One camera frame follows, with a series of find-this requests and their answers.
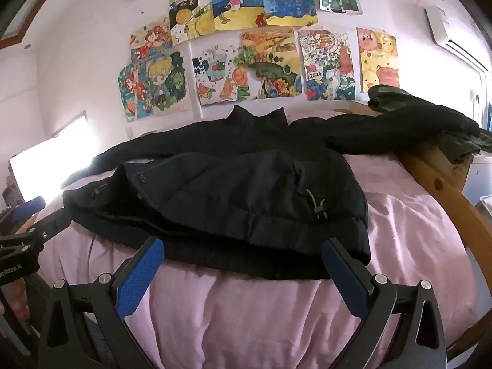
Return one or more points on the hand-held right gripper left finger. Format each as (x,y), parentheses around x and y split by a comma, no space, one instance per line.
(138,276)

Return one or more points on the black padded jacket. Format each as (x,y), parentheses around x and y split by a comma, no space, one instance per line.
(230,184)

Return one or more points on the wooden door frame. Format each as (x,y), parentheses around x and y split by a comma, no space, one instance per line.
(21,15)

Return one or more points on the white air conditioner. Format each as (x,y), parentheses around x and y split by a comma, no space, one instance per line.
(451,32)

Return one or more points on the pink bed sheet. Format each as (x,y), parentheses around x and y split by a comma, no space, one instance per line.
(250,315)

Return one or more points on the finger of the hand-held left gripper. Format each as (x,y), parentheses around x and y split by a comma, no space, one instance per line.
(29,205)
(52,225)

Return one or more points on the group of colourful wall drawings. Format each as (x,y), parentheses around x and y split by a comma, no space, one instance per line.
(265,57)

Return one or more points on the wooden bed frame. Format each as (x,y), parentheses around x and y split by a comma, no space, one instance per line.
(434,176)

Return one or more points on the camouflage cloth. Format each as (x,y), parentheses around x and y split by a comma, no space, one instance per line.
(459,148)

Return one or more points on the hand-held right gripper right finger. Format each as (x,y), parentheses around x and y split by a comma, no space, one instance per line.
(344,276)

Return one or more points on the white storage box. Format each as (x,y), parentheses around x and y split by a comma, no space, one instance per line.
(478,178)

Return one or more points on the bright window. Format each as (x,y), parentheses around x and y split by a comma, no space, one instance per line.
(50,161)

